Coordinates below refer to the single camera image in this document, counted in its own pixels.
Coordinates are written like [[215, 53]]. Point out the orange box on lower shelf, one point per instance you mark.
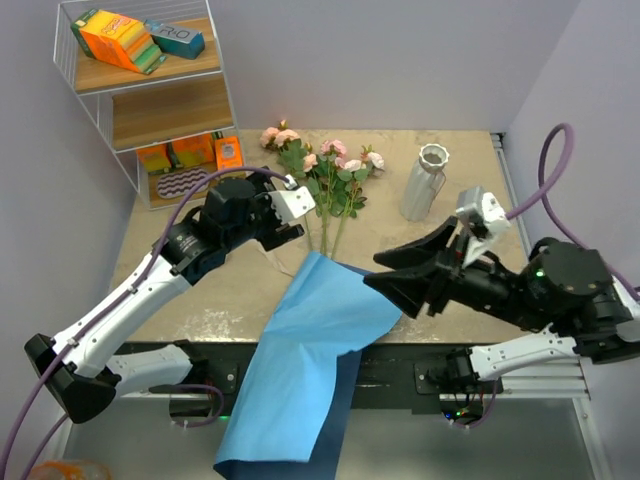
[[228, 153]]

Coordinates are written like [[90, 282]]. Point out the white ribbed ceramic vase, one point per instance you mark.
[[425, 181]]

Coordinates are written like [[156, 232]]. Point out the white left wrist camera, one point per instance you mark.
[[293, 202]]

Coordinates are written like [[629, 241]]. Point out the orange plastic bag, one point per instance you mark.
[[70, 470]]

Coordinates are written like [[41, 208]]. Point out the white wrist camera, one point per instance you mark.
[[293, 202], [483, 220]]

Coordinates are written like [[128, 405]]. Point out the white wire wooden shelf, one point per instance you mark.
[[180, 100]]

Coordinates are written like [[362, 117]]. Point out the teal toothpaste box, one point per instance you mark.
[[176, 40]]

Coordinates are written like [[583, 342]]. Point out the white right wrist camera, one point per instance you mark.
[[483, 220]]

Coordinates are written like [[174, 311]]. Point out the blue wrapping paper sheet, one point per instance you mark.
[[290, 416]]

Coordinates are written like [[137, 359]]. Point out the pink artificial flower bouquet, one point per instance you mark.
[[334, 179]]

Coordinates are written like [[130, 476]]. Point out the yellow orange sponge pack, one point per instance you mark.
[[177, 154]]

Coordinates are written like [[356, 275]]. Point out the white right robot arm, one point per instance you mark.
[[564, 300]]

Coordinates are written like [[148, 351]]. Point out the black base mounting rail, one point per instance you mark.
[[390, 376]]

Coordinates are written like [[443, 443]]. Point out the purple wavy striped pad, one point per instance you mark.
[[182, 182]]

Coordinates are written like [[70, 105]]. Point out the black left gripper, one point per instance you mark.
[[276, 234]]

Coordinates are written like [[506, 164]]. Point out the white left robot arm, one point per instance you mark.
[[81, 366]]

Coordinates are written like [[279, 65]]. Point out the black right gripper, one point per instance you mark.
[[408, 286]]

